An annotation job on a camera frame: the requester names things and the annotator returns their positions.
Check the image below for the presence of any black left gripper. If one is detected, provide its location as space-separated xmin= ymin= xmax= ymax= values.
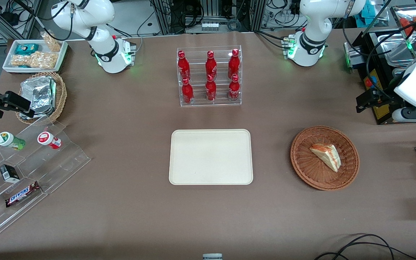
xmin=356 ymin=89 xmax=399 ymax=113

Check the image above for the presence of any triangular sandwich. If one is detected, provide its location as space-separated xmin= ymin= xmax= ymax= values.
xmin=309 ymin=143 xmax=342 ymax=173

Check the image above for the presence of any tan wicker basket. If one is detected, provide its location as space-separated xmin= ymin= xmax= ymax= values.
xmin=16 ymin=71 xmax=68 ymax=125

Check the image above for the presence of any white snack tray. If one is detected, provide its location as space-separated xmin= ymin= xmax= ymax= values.
xmin=2 ymin=39 xmax=69 ymax=74

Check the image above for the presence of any brown wicker basket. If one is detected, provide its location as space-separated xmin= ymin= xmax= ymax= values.
xmin=290 ymin=125 xmax=360 ymax=191

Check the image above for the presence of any cream rectangular tray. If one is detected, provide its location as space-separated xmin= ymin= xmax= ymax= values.
xmin=169 ymin=129 xmax=254 ymax=186

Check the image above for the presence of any black food display case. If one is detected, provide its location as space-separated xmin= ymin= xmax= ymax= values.
xmin=352 ymin=5 xmax=416 ymax=125

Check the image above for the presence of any green cup white lid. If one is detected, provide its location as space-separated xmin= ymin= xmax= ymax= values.
xmin=0 ymin=131 xmax=26 ymax=151

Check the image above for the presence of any aluminium foil container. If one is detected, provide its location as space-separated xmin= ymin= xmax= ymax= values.
xmin=19 ymin=75 xmax=57 ymax=120

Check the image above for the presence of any silver metal box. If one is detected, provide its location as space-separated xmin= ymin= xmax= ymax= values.
xmin=344 ymin=42 xmax=366 ymax=69

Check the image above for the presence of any red cup white lid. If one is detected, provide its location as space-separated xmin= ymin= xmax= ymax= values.
xmin=37 ymin=131 xmax=62 ymax=150

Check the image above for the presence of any large peanut snack bag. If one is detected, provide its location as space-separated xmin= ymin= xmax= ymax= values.
xmin=10 ymin=51 xmax=58 ymax=69

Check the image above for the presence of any stainless steel pan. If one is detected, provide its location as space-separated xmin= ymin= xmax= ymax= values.
xmin=377 ymin=34 xmax=416 ymax=68

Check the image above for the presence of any teal snack pack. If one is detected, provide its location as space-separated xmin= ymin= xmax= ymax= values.
xmin=14 ymin=43 xmax=40 ymax=56

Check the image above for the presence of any small black box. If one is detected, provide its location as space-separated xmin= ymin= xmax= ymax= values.
xmin=0 ymin=164 xmax=21 ymax=183

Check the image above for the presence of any small peanut snack bag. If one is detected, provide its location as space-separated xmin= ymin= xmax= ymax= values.
xmin=40 ymin=31 xmax=62 ymax=52

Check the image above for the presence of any clear acrylic stepped stand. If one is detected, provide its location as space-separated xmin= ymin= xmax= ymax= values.
xmin=0 ymin=116 xmax=92 ymax=244

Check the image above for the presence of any teal box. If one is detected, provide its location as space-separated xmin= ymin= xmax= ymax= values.
xmin=360 ymin=0 xmax=379 ymax=26

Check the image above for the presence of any snickers bar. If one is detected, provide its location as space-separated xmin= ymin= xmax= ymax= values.
xmin=5 ymin=181 xmax=41 ymax=208

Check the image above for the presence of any red cola bottle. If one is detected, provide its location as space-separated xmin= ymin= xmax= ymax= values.
xmin=177 ymin=50 xmax=191 ymax=81
xmin=181 ymin=78 xmax=195 ymax=105
xmin=227 ymin=48 xmax=241 ymax=79
xmin=205 ymin=74 xmax=217 ymax=102
xmin=228 ymin=74 xmax=241 ymax=102
xmin=205 ymin=50 xmax=218 ymax=80

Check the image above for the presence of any clear acrylic bottle rack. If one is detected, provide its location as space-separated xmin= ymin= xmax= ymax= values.
xmin=176 ymin=45 xmax=242 ymax=107

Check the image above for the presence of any white power strip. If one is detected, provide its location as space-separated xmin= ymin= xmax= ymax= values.
xmin=200 ymin=21 xmax=220 ymax=33

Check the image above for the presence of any black cable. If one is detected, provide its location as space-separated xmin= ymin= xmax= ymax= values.
xmin=333 ymin=234 xmax=395 ymax=260
xmin=314 ymin=241 xmax=416 ymax=260

